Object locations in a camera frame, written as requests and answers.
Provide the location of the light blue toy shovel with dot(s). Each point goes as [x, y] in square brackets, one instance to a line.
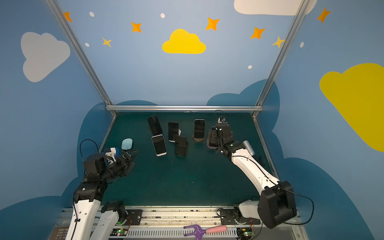
[127, 144]

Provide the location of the silver screwdriver tool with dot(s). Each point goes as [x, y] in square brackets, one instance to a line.
[248, 146]

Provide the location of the round wooden phone stand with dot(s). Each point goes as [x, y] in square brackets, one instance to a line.
[198, 139]

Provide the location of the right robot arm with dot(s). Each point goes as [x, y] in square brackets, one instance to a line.
[277, 202]

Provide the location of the phone on wooden stand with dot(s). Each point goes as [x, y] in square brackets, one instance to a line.
[199, 128]

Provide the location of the small black phone stand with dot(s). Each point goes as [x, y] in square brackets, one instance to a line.
[181, 149]

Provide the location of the white framed phone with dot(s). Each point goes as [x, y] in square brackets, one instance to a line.
[159, 145]

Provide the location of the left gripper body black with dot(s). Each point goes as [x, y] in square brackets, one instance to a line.
[125, 160]

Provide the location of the black folding phone stand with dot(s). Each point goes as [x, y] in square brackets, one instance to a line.
[153, 129]

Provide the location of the aluminium frame rail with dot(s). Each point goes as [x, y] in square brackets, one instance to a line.
[155, 108]

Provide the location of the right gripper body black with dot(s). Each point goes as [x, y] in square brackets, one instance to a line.
[214, 138]

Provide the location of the black phone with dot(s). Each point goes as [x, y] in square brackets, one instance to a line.
[173, 131]
[154, 124]
[180, 139]

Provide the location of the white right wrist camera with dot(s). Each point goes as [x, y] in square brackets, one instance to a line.
[222, 119]

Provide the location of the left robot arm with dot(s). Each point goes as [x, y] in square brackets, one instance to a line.
[90, 221]

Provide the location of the purple pink toy fork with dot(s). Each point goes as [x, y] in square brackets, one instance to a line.
[198, 232]

